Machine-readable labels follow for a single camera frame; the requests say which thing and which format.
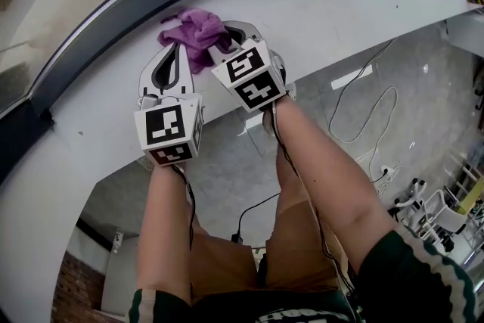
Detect window glass pane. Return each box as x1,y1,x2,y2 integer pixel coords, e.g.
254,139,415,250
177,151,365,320
0,0,243,114

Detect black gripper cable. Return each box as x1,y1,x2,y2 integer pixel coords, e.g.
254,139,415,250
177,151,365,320
268,104,358,294
170,163,197,253

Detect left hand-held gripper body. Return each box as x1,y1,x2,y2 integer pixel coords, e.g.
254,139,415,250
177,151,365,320
133,85,206,167

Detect white chair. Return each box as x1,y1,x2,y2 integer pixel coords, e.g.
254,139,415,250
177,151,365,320
392,177,484,254

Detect white window sill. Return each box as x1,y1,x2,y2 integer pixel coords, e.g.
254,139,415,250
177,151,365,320
0,0,484,277

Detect black floor cable with adapter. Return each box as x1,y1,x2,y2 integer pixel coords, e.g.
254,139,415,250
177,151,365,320
230,191,281,244

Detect green white-striped shirt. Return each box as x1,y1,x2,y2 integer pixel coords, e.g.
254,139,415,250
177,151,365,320
127,228,478,323

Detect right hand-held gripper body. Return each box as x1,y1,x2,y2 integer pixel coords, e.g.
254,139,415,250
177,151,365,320
210,38,298,114

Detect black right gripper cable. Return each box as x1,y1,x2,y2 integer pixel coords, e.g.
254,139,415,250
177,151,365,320
268,104,358,294

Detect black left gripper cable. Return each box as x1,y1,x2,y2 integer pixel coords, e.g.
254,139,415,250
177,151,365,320
170,163,197,253

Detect white power strip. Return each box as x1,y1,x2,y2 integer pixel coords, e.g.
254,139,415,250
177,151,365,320
377,163,402,181

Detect person's right forearm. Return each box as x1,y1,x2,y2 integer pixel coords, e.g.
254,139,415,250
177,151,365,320
262,95,400,279

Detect white floor cable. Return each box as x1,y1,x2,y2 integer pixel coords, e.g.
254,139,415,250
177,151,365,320
327,36,400,197

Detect purple cloth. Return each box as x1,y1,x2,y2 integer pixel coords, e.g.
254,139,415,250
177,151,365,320
157,8,232,75

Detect person's left forearm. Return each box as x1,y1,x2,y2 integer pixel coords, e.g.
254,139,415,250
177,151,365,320
135,161,197,303

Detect brown shorts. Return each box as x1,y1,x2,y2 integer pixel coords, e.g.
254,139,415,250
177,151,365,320
188,195,343,304

